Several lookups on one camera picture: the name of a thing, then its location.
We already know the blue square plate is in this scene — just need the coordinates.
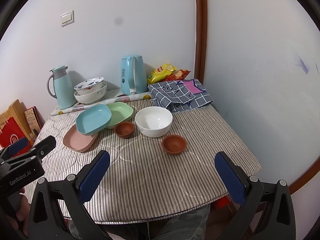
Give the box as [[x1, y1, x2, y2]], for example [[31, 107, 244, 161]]
[[76, 105, 112, 135]]

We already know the brown small bowl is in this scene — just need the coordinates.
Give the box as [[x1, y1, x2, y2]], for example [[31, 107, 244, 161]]
[[114, 121, 135, 139], [162, 134, 187, 155]]

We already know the green square plate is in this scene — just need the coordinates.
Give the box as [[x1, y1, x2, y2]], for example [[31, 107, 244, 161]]
[[107, 102, 133, 129]]

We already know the white ceramic bowl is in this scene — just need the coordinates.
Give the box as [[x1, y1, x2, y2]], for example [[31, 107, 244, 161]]
[[135, 106, 173, 138]]

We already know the person's left hand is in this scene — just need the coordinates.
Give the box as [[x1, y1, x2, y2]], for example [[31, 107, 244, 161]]
[[16, 187, 30, 237]]

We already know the red paper bag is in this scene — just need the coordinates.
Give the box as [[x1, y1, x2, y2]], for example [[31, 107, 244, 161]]
[[0, 115, 31, 153]]

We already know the patterned gift box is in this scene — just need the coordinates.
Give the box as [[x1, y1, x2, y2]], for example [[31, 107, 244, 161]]
[[24, 106, 42, 136]]

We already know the pink square plate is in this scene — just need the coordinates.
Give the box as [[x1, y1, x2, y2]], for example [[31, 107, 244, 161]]
[[63, 125, 98, 152]]

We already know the brown cardboard box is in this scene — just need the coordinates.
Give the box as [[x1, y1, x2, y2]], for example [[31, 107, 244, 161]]
[[1, 99, 35, 145]]

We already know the light blue thermos jug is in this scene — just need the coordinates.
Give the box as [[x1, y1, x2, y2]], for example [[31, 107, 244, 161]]
[[47, 66, 76, 109]]

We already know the large white porcelain bowl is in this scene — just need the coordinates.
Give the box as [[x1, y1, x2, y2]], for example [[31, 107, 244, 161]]
[[74, 82, 107, 105]]

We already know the blue patterned porcelain bowl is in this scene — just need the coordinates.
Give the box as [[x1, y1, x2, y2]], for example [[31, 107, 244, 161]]
[[74, 77, 104, 95]]

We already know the fruit print rolled mat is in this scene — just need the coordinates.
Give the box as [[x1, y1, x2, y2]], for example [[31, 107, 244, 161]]
[[50, 92, 151, 116]]

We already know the striped quilted table cover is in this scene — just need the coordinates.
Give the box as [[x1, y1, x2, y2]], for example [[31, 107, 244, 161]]
[[37, 106, 261, 224]]

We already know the light blue electric kettle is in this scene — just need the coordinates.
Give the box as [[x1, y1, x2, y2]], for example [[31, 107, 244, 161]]
[[120, 55, 148, 95]]

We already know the yellow chips bag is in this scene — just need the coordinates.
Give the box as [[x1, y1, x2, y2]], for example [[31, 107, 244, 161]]
[[147, 63, 177, 85]]

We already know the grey checked folded cloth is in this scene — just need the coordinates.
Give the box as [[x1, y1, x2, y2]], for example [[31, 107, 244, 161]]
[[148, 79, 213, 113]]

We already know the orange snack bag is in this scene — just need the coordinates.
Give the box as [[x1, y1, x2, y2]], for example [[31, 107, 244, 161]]
[[163, 69, 190, 81]]

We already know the white wall switch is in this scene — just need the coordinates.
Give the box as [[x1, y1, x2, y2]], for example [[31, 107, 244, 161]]
[[60, 10, 74, 27]]

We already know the brown wooden door frame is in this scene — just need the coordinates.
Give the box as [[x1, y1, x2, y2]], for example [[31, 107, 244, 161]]
[[194, 0, 208, 83]]

